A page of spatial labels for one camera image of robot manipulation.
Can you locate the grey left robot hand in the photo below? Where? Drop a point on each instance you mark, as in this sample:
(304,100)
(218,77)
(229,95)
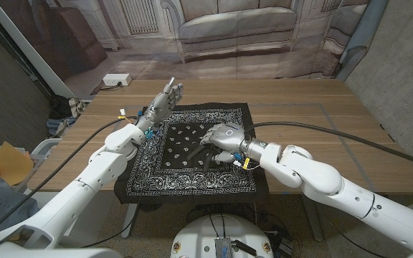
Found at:
(163,104)

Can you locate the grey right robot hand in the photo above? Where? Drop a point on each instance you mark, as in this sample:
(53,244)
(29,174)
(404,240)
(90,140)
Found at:
(228,138)

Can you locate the black paisley bandana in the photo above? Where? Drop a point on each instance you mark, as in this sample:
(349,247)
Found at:
(178,179)

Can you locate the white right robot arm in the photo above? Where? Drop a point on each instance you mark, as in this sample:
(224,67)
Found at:
(335,186)

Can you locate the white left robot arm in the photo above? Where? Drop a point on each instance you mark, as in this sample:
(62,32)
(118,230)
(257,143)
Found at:
(84,186)

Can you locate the white power strip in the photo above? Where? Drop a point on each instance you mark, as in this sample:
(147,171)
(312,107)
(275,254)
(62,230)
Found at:
(117,79)

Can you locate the plaid cloth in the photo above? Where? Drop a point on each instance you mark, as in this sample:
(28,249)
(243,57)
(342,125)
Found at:
(79,104)

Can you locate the printed sofa room backdrop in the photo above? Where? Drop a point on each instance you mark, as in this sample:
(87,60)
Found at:
(228,36)

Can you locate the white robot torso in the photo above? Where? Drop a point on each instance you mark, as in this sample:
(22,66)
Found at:
(199,236)

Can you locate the black bag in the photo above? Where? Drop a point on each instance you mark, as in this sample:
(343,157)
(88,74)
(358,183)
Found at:
(60,107)

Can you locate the blue cloth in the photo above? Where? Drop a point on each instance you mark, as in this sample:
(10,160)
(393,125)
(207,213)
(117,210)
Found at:
(57,125)

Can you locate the silver finned electronics box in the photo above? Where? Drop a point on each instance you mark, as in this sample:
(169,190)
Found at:
(223,248)

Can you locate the black plug on torso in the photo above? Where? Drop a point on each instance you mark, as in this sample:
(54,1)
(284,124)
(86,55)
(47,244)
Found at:
(246,248)

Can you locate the white slanted beam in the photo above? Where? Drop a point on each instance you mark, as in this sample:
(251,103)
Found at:
(48,75)

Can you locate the white plastic bin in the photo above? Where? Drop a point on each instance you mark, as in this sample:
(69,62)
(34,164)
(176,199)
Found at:
(47,145)

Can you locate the yellow paper envelope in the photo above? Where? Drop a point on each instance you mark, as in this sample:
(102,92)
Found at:
(11,163)

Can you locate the blue-grey rolled backdrop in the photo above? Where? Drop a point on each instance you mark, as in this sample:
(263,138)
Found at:
(362,32)

